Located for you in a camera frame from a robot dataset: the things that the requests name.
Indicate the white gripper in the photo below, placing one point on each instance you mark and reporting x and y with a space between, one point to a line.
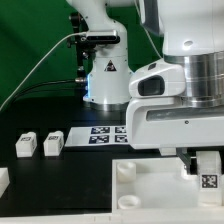
164 123

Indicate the white square tabletop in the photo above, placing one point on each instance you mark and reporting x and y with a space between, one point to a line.
157 185

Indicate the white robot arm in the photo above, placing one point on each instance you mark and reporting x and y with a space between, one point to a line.
191 68

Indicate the white marker sheet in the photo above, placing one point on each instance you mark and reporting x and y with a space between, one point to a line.
97 136

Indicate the white left obstacle block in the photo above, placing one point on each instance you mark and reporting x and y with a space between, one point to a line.
4 180

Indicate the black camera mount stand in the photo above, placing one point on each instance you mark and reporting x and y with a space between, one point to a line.
83 49

